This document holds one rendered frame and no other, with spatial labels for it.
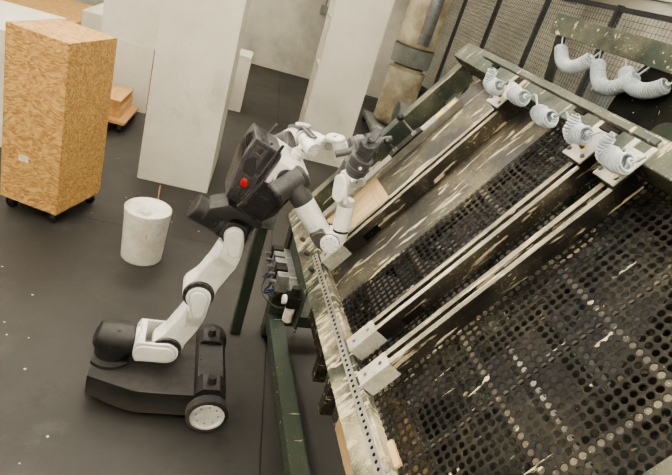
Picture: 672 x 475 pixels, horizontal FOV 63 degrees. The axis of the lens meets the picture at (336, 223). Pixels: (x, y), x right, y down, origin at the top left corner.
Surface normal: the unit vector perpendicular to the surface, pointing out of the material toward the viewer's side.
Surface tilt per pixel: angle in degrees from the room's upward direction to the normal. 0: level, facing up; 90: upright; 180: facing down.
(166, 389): 0
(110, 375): 0
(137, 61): 90
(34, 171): 90
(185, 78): 90
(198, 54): 90
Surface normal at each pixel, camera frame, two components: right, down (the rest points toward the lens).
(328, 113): 0.08, 0.45
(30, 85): -0.21, 0.37
